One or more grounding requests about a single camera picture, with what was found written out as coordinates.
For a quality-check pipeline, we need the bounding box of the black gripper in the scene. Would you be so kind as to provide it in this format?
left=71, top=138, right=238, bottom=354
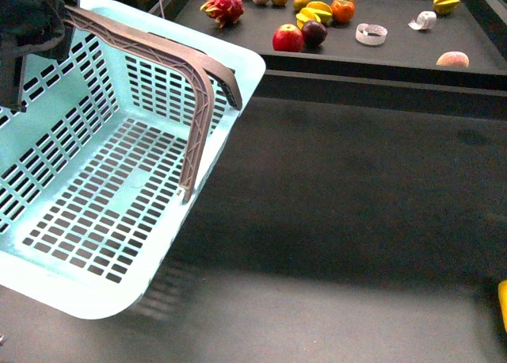
left=1, top=0, right=78, bottom=112

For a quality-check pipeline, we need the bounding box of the light blue plastic basket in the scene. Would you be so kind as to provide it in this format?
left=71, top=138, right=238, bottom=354
left=0, top=0, right=267, bottom=321

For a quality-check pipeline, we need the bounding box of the brown basket handle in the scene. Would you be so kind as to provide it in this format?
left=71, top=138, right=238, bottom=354
left=64, top=6, right=242, bottom=203

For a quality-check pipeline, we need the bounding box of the pink dragon fruit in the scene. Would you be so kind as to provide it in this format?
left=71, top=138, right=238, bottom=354
left=200, top=0, right=244, bottom=29

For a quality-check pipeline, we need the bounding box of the black display tray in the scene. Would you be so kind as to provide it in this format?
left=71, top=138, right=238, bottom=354
left=151, top=0, right=506, bottom=91

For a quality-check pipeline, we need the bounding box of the dark purple plum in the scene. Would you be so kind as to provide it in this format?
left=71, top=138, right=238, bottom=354
left=301, top=20, right=328, bottom=48

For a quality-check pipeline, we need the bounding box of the orange persimmon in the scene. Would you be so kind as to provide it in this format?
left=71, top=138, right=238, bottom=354
left=330, top=0, right=356, bottom=24

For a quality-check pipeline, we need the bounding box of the white tape roll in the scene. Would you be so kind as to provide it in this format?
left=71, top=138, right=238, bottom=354
left=408, top=11, right=437, bottom=31

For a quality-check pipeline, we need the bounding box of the yellow green star fruit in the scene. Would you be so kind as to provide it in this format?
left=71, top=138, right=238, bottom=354
left=433, top=0, right=460, bottom=16

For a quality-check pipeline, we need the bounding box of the pink peach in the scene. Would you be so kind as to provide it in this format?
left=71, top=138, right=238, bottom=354
left=436, top=51, right=470, bottom=68

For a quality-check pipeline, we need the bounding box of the clear tape ring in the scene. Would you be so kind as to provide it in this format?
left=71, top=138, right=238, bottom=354
left=355, top=23, right=389, bottom=47

